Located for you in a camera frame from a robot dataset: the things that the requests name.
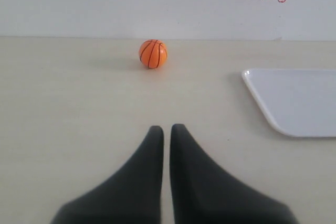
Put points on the small orange toy basketball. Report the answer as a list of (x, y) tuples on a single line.
[(153, 53)]

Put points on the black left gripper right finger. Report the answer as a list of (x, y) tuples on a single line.
[(203, 192)]

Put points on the white rectangular plastic tray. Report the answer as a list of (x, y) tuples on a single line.
[(295, 102)]

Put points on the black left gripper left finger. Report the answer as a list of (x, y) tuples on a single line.
[(131, 195)]

